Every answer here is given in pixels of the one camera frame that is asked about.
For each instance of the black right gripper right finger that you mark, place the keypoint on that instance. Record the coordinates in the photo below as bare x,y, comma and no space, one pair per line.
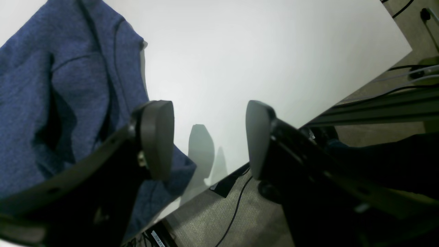
324,204

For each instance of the blue t-shirt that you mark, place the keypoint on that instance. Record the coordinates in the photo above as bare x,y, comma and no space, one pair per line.
70,78

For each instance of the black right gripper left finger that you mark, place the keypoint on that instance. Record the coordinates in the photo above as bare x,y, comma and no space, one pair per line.
91,203

